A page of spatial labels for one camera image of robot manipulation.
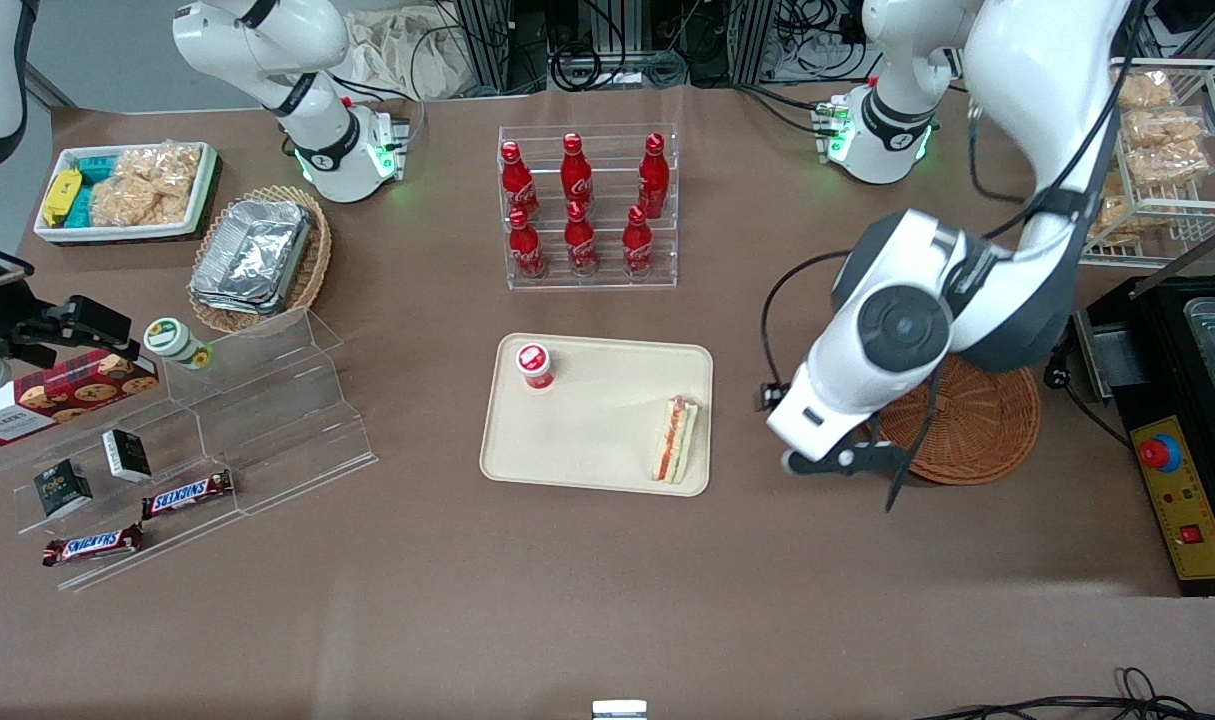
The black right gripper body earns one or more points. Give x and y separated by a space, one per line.
29 327

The triangular sandwich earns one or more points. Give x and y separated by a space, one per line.
675 440

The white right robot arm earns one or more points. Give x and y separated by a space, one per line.
332 150

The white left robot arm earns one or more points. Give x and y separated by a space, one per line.
897 320

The round brown wicker basket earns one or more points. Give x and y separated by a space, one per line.
987 425

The beige plastic tray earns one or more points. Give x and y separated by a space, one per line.
597 430

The oval light wicker basket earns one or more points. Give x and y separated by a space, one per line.
317 260

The red tartan cookie box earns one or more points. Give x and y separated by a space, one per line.
62 395

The yellow snack packet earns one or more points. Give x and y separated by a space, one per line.
62 195

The white rectangular snack bin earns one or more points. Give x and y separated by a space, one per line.
127 233

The green white yogurt cup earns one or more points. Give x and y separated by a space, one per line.
172 340

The teal snack packets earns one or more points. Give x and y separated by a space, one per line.
92 165

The small black white box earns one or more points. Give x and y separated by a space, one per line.
127 455

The bagged rice crackers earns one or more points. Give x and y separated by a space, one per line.
152 185

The brown chocolate bar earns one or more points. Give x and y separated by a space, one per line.
187 495
92 546

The stacked foil trays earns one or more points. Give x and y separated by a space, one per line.
252 255

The clear acrylic stepped shelf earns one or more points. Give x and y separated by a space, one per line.
267 420

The red emergency stop button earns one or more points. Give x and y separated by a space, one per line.
1157 453

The black counter appliance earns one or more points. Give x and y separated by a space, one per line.
1167 390

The red cola bottle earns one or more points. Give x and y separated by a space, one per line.
576 175
653 180
519 185
580 245
526 250
637 248

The yellow control box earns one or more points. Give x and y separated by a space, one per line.
1192 510

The clear acrylic bottle rack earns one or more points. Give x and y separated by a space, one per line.
592 270

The bagged fried snack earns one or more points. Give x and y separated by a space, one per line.
1112 220
1162 128
1145 90
1172 165

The red lidded cup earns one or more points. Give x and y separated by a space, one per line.
535 366

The small white metal block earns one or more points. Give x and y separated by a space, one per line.
619 710

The beige cloth bag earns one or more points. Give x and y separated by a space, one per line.
407 55

